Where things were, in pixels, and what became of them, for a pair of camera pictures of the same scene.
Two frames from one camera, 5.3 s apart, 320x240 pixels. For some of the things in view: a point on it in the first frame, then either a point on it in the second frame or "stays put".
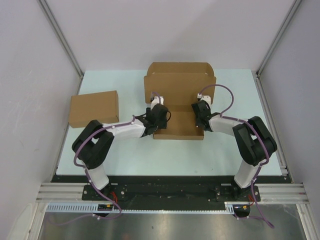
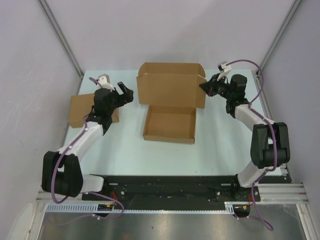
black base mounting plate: x=158 y=189 stays put
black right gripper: x=196 y=122 → x=210 y=86
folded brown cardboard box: x=102 y=106 stays put
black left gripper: x=163 y=124 → x=126 y=98
